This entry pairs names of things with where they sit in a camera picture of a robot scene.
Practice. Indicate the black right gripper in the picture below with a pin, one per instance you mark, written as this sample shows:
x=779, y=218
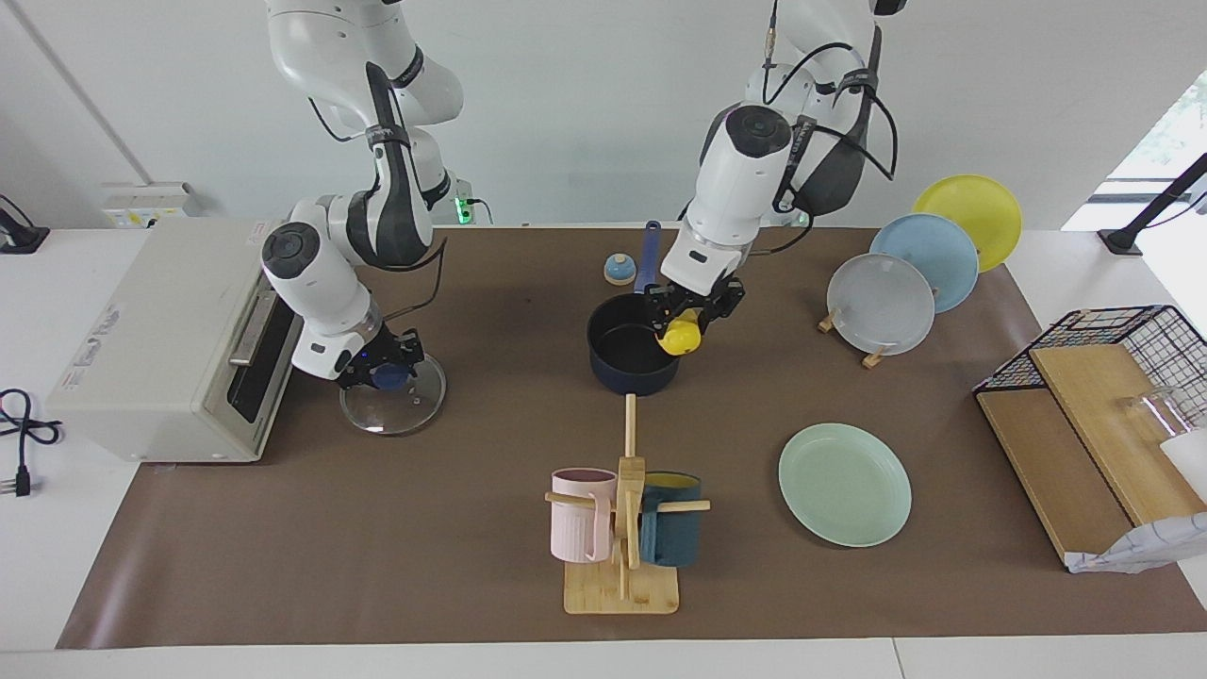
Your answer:
x=387, y=344

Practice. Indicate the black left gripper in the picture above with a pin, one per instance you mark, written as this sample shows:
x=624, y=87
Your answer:
x=702, y=294

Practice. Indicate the glass lid with blue knob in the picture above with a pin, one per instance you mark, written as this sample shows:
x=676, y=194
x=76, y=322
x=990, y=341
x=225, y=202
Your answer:
x=396, y=410

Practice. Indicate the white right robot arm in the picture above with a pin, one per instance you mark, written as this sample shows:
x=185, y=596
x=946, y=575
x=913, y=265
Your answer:
x=311, y=283

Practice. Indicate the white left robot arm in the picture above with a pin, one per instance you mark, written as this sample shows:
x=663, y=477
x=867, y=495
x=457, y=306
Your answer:
x=735, y=189

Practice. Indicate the wooden plate rack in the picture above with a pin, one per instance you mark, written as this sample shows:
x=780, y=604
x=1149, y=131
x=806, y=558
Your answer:
x=874, y=357

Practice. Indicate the grey plate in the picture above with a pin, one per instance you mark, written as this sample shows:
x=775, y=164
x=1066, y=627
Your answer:
x=882, y=306

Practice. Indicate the pale green plate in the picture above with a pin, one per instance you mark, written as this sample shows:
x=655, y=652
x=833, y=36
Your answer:
x=844, y=486

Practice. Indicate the light blue plate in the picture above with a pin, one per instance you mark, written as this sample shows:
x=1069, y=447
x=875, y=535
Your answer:
x=938, y=250

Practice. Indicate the yellow plate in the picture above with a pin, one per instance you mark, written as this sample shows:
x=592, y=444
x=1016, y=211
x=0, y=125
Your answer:
x=981, y=203

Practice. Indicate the small blue bell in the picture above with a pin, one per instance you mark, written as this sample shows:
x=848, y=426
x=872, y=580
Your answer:
x=619, y=272

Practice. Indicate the brown table mat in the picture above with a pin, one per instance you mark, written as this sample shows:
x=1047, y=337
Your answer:
x=424, y=547

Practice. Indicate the dark blue mug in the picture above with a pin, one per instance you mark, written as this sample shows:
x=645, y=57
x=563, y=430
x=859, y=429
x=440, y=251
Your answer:
x=674, y=538

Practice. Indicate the beige toaster oven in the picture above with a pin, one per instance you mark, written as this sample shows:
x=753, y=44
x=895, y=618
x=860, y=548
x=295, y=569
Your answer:
x=151, y=349

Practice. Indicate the pink mug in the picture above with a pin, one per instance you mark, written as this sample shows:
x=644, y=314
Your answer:
x=575, y=528

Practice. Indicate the wooden mug tree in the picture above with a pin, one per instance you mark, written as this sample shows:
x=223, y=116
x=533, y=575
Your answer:
x=622, y=589

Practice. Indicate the white power strip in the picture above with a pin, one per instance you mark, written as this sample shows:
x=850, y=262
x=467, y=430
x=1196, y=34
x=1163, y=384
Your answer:
x=141, y=203

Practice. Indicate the wooden shelf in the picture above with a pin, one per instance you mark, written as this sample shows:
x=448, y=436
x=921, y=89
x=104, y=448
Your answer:
x=1056, y=462

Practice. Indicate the clear glass cup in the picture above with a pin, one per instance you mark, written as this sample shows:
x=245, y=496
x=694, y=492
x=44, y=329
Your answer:
x=1152, y=410

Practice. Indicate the black slanted stand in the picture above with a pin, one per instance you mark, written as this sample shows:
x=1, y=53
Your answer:
x=1150, y=209

